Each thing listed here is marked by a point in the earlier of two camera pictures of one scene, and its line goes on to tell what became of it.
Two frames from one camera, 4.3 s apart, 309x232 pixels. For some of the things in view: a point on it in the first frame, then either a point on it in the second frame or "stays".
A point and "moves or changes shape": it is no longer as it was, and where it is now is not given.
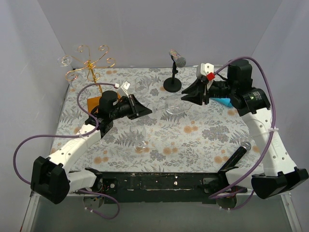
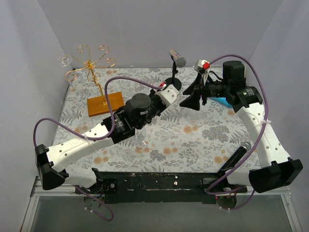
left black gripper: x=133 y=106 to x=159 y=101
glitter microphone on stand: x=180 y=61 stays
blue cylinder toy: x=224 y=101 stays
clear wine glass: x=138 y=134 stays
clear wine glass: x=174 y=104 moves or changes shape
